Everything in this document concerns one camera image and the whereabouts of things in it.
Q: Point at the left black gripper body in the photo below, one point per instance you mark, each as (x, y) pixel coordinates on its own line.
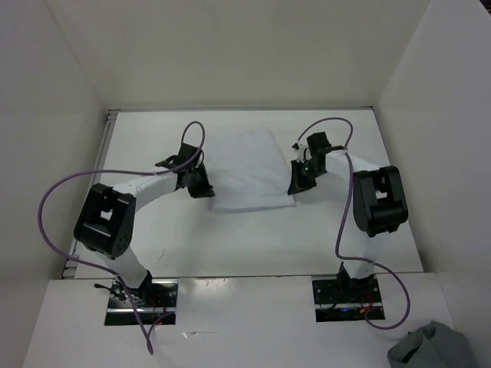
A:
(190, 169)

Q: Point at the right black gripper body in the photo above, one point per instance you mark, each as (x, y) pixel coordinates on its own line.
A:
(312, 173)

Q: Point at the white skirt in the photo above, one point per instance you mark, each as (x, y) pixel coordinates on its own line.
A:
(248, 172)

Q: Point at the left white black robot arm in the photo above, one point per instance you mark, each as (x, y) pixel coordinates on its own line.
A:
(105, 225)

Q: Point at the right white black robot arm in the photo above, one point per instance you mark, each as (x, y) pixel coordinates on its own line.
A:
(376, 203)

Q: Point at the grey cloth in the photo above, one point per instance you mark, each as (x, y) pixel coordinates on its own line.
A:
(433, 345)

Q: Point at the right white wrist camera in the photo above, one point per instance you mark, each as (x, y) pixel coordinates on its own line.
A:
(302, 151)

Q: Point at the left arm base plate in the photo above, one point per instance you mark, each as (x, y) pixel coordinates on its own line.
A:
(160, 308)

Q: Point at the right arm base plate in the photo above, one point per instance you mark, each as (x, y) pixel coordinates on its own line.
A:
(335, 302)

